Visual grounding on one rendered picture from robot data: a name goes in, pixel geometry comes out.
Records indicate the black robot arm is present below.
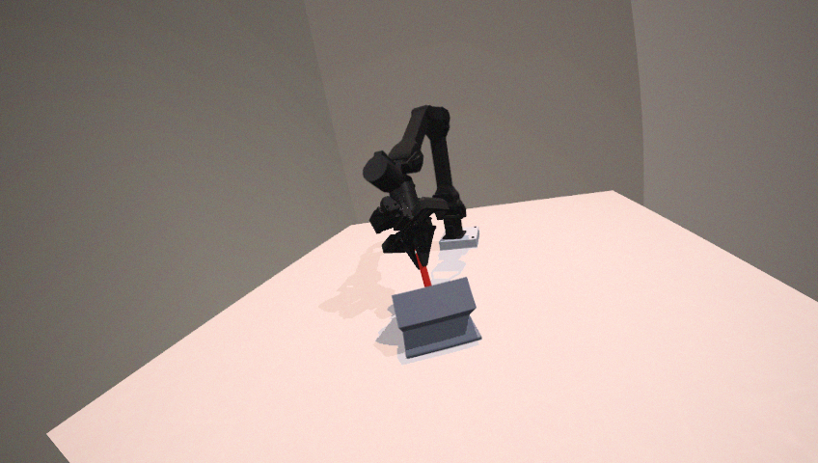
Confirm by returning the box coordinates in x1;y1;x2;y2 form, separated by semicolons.
363;104;466;239

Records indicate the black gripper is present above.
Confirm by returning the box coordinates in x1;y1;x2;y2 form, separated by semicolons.
381;192;450;270

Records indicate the red peg with white band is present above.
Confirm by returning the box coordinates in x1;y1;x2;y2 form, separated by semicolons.
415;249;432;286

